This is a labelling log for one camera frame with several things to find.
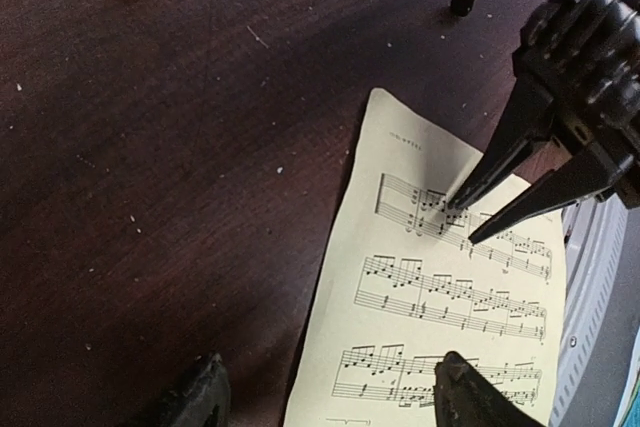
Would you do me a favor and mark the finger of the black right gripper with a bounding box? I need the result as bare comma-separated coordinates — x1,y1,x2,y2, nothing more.
449,81,553,210
469,146,608,244

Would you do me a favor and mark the purple sheet music page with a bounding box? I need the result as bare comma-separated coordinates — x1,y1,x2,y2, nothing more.
613,375,640,427

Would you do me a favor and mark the metal front base rail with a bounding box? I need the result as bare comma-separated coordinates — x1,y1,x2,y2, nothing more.
549,197,639,426

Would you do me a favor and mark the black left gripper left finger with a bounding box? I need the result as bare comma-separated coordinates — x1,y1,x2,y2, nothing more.
144,353,231,427

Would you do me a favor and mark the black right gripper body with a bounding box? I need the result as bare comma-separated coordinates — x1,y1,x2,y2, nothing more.
509,0,640,208

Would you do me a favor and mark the yellow sheet music page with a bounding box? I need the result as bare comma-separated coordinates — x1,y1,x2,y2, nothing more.
284,88,566,426

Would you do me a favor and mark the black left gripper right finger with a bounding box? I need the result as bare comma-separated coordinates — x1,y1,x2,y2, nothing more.
434,351,542,427

